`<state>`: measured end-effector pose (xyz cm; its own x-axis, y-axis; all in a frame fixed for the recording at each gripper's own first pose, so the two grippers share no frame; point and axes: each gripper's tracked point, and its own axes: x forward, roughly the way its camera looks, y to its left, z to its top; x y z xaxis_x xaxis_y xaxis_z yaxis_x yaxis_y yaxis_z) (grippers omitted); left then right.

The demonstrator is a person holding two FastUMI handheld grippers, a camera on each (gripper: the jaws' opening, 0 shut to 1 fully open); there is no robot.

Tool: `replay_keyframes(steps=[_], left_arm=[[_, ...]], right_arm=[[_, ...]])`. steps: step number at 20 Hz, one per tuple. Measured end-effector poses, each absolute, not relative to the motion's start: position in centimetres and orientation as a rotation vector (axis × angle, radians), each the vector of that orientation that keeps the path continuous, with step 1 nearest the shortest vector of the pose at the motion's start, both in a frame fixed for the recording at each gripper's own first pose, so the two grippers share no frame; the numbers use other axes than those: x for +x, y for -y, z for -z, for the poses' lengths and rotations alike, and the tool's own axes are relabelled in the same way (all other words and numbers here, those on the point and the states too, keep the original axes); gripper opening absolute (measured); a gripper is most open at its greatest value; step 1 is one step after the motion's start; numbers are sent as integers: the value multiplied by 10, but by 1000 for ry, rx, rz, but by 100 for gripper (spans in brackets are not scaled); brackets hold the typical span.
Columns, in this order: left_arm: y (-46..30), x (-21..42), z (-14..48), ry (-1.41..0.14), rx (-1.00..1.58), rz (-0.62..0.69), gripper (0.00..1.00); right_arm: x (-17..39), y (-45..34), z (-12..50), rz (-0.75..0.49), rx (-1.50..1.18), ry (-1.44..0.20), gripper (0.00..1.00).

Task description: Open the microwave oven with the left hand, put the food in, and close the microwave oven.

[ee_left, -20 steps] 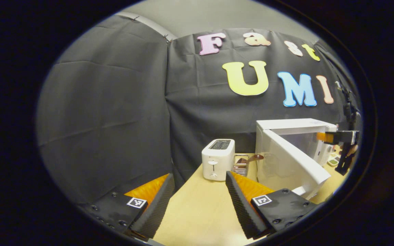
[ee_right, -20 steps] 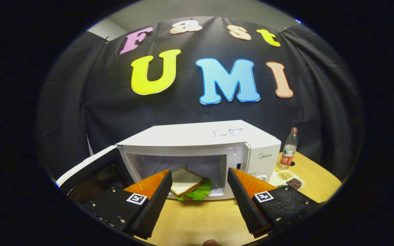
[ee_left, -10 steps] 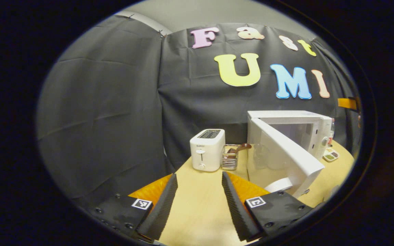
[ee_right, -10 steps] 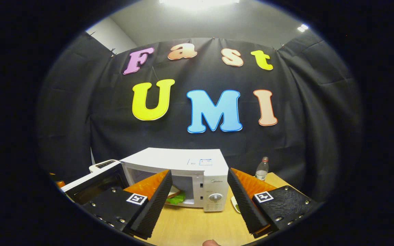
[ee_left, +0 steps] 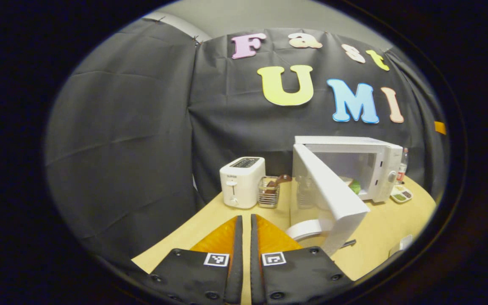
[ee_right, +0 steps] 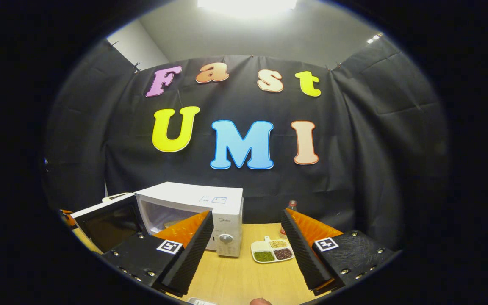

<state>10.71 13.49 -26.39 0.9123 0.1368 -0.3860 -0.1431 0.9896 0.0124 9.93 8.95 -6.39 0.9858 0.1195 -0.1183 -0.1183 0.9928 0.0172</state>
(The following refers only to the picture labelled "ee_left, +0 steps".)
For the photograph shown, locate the sandwich with green lettuce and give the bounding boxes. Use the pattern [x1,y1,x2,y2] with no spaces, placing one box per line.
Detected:
[339,177,362,195]

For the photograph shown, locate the black backdrop cloth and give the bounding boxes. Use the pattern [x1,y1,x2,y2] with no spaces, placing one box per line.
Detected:
[45,19,448,272]

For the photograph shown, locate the clear bottle with red label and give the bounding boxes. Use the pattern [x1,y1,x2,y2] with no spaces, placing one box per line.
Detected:
[397,148,409,183]

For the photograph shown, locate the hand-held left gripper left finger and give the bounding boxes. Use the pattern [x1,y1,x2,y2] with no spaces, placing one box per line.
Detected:
[150,215,244,305]

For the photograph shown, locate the white microwave oven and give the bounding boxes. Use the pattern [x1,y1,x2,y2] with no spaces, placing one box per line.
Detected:
[286,136,404,257]

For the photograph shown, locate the white divided dish with beans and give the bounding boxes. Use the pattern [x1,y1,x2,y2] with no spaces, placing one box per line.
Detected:
[390,185,413,204]

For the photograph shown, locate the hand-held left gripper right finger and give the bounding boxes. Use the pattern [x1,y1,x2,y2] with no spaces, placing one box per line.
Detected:
[250,214,354,305]

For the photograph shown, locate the white toaster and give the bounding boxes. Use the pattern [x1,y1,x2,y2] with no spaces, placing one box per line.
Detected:
[220,157,266,209]

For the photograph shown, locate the clear wire-lined container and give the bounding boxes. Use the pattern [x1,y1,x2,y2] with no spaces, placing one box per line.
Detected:
[258,174,292,208]

